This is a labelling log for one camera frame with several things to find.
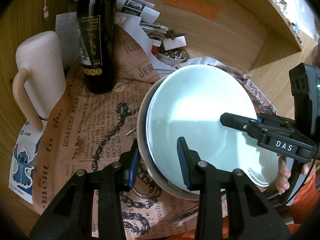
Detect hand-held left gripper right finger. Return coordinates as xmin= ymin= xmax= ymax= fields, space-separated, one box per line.
xmin=176 ymin=136 xmax=292 ymax=240

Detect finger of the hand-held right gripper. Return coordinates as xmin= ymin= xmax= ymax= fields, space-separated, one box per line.
xmin=257 ymin=114 xmax=297 ymax=131
xmin=220 ymin=113 xmax=262 ymax=137

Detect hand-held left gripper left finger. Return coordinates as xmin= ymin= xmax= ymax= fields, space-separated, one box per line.
xmin=29 ymin=138 xmax=141 ymax=240

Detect mint green plate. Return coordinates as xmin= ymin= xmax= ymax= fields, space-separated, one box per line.
xmin=146 ymin=65 xmax=278 ymax=186

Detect person's right hand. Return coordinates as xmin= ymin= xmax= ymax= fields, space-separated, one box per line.
xmin=276 ymin=156 xmax=291 ymax=194

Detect brown printed paper mat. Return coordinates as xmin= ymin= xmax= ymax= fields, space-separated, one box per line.
xmin=32 ymin=24 xmax=231 ymax=240

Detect wooden shelf unit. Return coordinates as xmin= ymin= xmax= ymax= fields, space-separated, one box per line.
xmin=0 ymin=0 xmax=320 ymax=230

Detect person's orange clothing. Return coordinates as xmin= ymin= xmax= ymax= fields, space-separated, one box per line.
xmin=291 ymin=174 xmax=320 ymax=232

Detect small bowl of trinkets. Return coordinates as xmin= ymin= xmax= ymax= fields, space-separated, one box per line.
xmin=157 ymin=50 xmax=188 ymax=66

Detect white card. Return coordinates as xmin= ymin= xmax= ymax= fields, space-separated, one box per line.
xmin=163 ymin=36 xmax=187 ymax=53

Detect blue cartoon sticker sheet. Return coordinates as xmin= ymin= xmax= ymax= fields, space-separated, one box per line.
xmin=8 ymin=119 xmax=43 ymax=205

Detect orange sticky note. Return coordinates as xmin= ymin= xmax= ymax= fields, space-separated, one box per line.
xmin=163 ymin=0 xmax=221 ymax=22

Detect dark wine bottle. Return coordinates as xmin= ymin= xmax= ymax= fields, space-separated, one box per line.
xmin=76 ymin=0 xmax=118 ymax=95

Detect pink lidded mug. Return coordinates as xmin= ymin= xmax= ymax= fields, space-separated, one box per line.
xmin=12 ymin=30 xmax=68 ymax=131

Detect white paper sheets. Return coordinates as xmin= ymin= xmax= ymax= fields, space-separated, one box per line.
xmin=114 ymin=14 xmax=176 ymax=73

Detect pile of rolled newspapers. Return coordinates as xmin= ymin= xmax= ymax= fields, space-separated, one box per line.
xmin=116 ymin=0 xmax=191 ymax=46

